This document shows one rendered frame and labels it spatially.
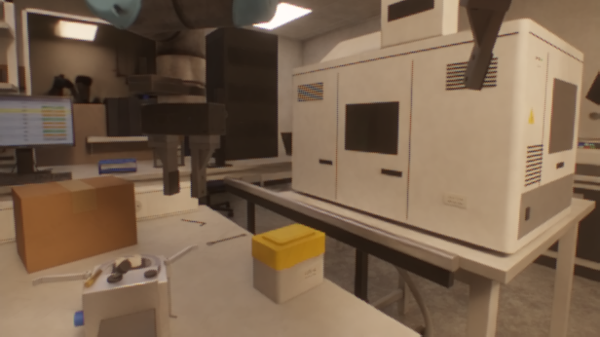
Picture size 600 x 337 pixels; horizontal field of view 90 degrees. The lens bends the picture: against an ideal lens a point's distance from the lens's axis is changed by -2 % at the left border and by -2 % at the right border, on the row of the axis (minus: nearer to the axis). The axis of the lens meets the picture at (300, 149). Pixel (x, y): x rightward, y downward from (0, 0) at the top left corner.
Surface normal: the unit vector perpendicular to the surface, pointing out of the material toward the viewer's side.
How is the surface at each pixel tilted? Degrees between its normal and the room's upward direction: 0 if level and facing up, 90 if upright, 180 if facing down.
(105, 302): 90
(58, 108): 86
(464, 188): 90
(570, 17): 90
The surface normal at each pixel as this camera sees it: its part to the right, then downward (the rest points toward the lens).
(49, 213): 0.75, 0.07
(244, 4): -0.10, 0.77
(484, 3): -0.19, 0.47
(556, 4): -0.80, 0.05
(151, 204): 0.60, 0.07
